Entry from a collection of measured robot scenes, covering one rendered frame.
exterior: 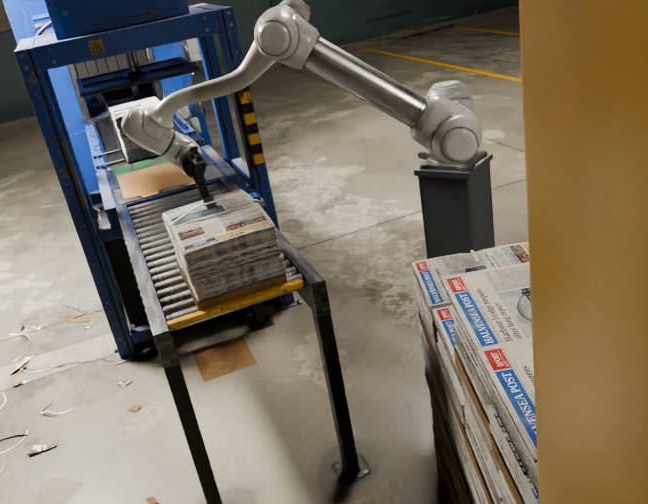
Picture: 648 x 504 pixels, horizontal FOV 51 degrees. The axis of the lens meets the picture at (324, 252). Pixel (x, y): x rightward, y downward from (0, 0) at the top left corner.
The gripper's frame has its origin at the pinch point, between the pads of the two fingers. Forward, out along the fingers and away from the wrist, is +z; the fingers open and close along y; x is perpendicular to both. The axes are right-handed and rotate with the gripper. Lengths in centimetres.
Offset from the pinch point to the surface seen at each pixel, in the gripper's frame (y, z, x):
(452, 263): 30, 42, -60
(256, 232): 11.5, 19.2, -8.4
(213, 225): 10.1, 8.7, 2.0
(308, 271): 34.0, 12.8, -23.4
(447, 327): 27, 72, -41
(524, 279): 1, 97, -47
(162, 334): 33.0, 21.8, 26.3
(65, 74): 24, -346, 37
